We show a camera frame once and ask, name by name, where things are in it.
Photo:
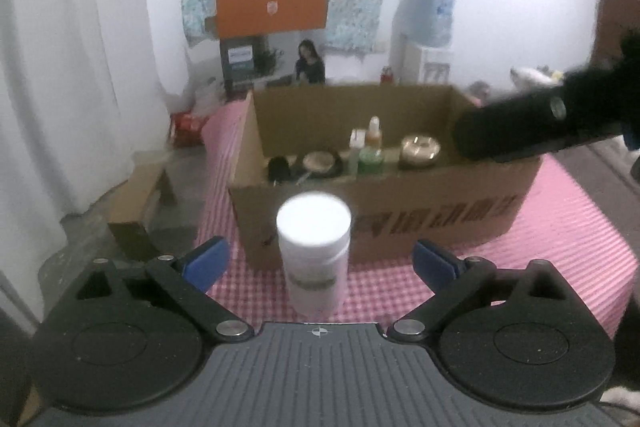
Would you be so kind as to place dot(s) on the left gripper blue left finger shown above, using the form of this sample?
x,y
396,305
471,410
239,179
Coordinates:
x,y
186,281

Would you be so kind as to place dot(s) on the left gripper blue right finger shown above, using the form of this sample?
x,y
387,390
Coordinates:
x,y
459,286

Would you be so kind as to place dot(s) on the gold lid dark jar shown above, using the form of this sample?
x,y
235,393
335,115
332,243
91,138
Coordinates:
x,y
418,152

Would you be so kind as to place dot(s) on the white supplement bottle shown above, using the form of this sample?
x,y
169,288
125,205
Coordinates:
x,y
314,240

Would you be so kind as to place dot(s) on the green dropper bottle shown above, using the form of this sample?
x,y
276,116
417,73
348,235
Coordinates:
x,y
371,157

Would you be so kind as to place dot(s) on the pink checkered tablecloth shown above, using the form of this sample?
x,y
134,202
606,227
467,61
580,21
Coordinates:
x,y
557,222

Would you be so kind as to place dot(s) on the brown cardboard box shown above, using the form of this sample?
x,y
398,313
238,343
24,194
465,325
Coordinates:
x,y
452,203

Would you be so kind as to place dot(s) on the red snack bag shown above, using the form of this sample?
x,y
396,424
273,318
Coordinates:
x,y
186,129

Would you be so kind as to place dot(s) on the white water dispenser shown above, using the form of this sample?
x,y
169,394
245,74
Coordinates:
x,y
415,64

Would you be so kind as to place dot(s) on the blue water jug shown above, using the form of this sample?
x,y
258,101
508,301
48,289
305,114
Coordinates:
x,y
429,23

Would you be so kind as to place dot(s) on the white curtain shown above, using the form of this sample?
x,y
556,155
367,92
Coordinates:
x,y
79,95

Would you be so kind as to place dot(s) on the small red bottle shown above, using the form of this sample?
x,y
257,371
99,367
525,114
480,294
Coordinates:
x,y
387,75

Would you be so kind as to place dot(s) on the orange Philips box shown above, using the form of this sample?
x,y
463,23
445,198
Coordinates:
x,y
242,28

